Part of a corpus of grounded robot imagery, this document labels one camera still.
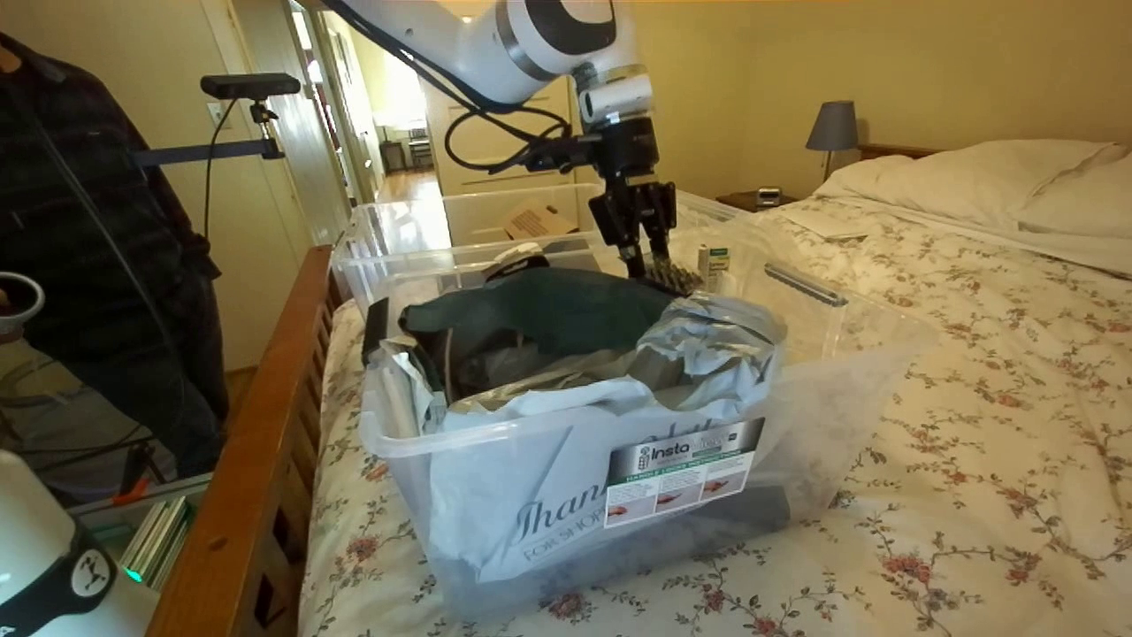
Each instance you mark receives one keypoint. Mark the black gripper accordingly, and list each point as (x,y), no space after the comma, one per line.
(631,165)

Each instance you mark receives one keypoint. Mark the white VR controller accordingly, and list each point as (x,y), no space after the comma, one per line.
(39,298)

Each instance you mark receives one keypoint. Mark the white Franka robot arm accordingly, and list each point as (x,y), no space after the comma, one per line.
(496,36)

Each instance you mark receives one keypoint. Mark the clear plastic storage bin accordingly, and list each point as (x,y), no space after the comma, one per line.
(827,402)
(482,217)

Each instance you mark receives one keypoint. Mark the dark wooden nightstand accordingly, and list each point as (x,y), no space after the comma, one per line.
(745,198)

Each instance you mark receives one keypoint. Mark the dark green cloth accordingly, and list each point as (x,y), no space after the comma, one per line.
(543,309)

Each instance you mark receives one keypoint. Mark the grey plastic mailer bag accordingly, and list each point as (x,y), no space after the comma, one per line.
(721,349)

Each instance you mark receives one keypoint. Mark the small dark nightstand object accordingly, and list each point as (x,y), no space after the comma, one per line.
(768,194)

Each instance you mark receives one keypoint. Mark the grey table lamp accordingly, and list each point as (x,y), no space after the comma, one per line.
(834,123)

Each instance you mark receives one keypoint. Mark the dark wooden headboard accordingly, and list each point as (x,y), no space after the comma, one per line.
(897,148)

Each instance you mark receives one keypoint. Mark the silver foil pouch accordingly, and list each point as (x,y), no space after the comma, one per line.
(407,375)

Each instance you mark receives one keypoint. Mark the thin black upright item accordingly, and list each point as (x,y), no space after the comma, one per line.
(376,324)

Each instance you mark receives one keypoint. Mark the white mailer bag with script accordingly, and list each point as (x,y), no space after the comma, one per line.
(509,497)

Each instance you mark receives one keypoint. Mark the white pillow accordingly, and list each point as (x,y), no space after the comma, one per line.
(1092,198)
(943,179)

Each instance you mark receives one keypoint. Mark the wooden bed footboard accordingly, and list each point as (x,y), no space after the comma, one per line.
(234,507)

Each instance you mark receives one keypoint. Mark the person in dark jacket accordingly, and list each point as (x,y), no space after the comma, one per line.
(107,269)

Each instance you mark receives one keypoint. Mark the red clamp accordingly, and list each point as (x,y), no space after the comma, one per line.
(135,481)

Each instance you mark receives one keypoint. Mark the silver block with green light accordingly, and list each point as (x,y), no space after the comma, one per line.
(154,536)

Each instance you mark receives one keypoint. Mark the white device with black dial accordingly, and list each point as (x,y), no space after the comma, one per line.
(30,530)

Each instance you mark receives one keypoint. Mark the black camera on stand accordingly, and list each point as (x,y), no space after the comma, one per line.
(248,87)

